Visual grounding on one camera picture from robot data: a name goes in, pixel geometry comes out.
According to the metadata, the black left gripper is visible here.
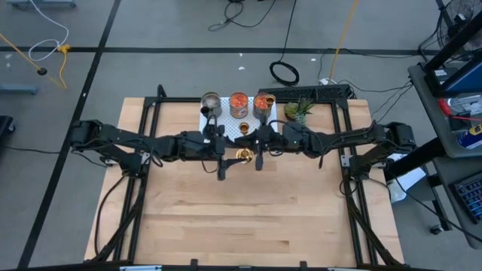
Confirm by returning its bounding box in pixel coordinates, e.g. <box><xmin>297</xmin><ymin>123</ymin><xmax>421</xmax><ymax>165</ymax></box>
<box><xmin>188</xmin><ymin>126</ymin><xmax>249</xmax><ymax>181</ymax></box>

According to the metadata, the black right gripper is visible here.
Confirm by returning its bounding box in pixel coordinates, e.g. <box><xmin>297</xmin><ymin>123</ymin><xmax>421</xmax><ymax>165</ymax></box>
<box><xmin>235</xmin><ymin>117</ymin><xmax>287</xmax><ymax>171</ymax></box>

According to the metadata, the scented candle tin orange label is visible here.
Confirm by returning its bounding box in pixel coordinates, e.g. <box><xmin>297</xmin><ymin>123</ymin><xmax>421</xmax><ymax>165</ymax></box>
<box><xmin>228</xmin><ymin>91</ymin><xmax>249</xmax><ymax>120</ymax></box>
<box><xmin>252</xmin><ymin>92</ymin><xmax>273</xmax><ymax>120</ymax></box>
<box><xmin>200</xmin><ymin>91</ymin><xmax>224</xmax><ymax>118</ymax></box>

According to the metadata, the white perforated metal shelf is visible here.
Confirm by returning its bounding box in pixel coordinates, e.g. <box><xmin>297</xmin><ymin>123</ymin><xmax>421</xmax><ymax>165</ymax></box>
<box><xmin>198</xmin><ymin>96</ymin><xmax>279</xmax><ymax>144</ymax></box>

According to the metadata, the potted succulent plant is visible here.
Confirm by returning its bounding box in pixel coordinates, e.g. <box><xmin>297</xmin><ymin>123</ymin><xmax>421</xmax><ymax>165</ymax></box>
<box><xmin>282</xmin><ymin>96</ymin><xmax>316</xmax><ymax>125</ymax></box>

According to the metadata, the grey work table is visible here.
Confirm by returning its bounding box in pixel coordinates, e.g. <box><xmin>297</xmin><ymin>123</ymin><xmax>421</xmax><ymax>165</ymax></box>
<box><xmin>407</xmin><ymin>48</ymin><xmax>482</xmax><ymax>159</ymax></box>

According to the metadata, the blue yellow spray can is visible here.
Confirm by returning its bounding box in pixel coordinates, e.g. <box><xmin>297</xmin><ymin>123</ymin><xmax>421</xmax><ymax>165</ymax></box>
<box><xmin>456</xmin><ymin>123</ymin><xmax>482</xmax><ymax>151</ymax></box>

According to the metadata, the blue box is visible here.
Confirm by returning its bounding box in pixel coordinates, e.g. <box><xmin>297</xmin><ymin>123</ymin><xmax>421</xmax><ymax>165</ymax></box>
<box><xmin>444</xmin><ymin>62</ymin><xmax>482</xmax><ymax>96</ymax></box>

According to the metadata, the black keyboard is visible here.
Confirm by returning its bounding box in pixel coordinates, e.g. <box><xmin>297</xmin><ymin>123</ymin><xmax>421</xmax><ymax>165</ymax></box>
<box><xmin>449</xmin><ymin>171</ymin><xmax>482</xmax><ymax>225</ymax></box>

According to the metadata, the black floor fan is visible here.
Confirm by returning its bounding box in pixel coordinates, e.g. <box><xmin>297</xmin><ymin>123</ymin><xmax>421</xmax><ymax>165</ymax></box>
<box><xmin>436</xmin><ymin>0</ymin><xmax>482</xmax><ymax>61</ymax></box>

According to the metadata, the coiled black cable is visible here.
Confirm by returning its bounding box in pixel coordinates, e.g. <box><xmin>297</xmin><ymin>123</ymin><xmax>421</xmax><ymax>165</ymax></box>
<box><xmin>268</xmin><ymin>0</ymin><xmax>301</xmax><ymax>87</ymax></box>

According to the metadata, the black aluminium table frame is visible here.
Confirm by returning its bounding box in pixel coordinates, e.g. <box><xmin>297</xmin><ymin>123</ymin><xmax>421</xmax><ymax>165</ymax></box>
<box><xmin>92</xmin><ymin>84</ymin><xmax>406</xmax><ymax>271</ymax></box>

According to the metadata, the yellow cable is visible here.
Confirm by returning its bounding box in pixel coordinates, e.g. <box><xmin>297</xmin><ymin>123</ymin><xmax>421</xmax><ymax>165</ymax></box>
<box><xmin>0</xmin><ymin>32</ymin><xmax>72</xmax><ymax>90</ymax></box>
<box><xmin>328</xmin><ymin>0</ymin><xmax>361</xmax><ymax>82</ymax></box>

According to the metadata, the red handled tool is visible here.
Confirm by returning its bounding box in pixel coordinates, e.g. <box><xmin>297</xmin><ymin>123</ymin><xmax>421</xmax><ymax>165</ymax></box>
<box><xmin>438</xmin><ymin>97</ymin><xmax>482</xmax><ymax>122</ymax></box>

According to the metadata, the white cable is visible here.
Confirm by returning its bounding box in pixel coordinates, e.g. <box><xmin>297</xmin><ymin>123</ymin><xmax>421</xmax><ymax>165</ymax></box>
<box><xmin>28</xmin><ymin>0</ymin><xmax>71</xmax><ymax>63</ymax></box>

